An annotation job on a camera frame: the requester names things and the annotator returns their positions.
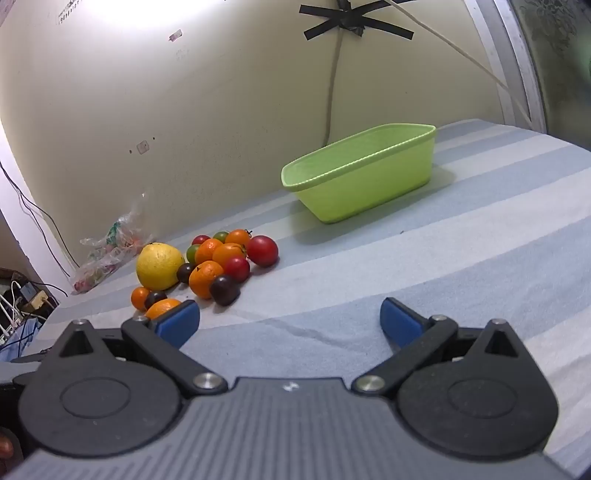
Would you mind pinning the small fruit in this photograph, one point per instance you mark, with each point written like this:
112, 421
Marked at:
262, 250

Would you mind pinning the dark purple tomato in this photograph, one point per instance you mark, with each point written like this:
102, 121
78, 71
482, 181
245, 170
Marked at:
186, 272
154, 299
225, 290

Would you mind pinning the power strip with chargers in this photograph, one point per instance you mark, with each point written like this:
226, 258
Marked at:
32, 297

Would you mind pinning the small orange tomato with stem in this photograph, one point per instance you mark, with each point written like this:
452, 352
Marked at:
238, 237

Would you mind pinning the green plastic basket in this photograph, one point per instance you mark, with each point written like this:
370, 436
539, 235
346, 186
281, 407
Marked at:
360, 184

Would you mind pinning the small wall sticker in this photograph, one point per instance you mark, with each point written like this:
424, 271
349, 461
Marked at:
175, 35

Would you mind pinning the blue cloth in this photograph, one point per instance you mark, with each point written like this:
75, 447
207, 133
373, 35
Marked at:
21, 334

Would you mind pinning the frosted floral window glass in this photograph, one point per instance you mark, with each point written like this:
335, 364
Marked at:
558, 55

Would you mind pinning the medium red tomato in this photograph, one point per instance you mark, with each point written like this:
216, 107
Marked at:
237, 269

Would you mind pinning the large yellow lemon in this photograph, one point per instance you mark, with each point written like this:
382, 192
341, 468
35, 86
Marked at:
159, 266

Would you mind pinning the white wall hook sticker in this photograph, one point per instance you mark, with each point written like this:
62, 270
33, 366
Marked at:
142, 147

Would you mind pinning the small red tomato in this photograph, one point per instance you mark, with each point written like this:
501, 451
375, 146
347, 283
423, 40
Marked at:
201, 240

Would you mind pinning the clear plastic bag of produce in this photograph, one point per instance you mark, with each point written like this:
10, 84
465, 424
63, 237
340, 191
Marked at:
108, 249

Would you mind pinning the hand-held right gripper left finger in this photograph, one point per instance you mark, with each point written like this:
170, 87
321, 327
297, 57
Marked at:
178, 321

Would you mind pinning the black tape cross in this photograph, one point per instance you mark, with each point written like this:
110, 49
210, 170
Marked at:
355, 21

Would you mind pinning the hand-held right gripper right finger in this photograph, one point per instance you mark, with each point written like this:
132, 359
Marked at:
399, 323

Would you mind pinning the green tomato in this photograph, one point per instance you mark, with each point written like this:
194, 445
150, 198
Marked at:
192, 253
221, 237

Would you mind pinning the white window frame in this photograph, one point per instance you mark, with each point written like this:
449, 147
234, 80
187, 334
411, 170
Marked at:
512, 60

